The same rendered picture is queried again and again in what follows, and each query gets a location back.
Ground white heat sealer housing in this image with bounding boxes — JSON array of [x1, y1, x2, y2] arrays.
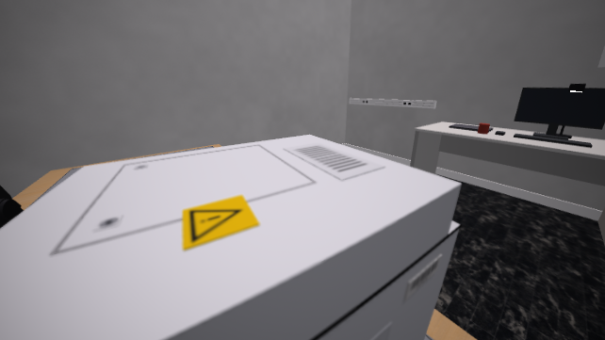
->
[[0, 135, 462, 340]]

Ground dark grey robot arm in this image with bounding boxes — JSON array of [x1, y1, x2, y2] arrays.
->
[[0, 186, 24, 228]]

